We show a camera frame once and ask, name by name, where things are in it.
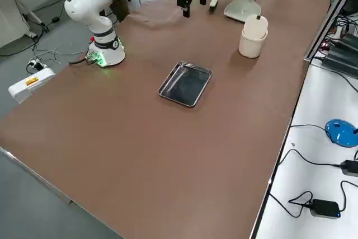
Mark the beige plastic dustpan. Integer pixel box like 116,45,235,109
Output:
223,0,262,24

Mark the square metal tray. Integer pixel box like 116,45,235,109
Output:
158,60,213,108

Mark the beige bin with flip lid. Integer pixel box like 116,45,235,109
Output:
238,14,269,58

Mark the black power supply box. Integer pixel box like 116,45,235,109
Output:
321,53,358,78
327,33,358,60

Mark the blue round device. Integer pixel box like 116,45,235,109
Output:
325,119,358,148

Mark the white floor power strip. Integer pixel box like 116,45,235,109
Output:
27,59,47,72

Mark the black power adapter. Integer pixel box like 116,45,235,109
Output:
310,199,341,219
341,160,358,177

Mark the aluminium frame post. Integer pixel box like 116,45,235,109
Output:
304,0,358,62

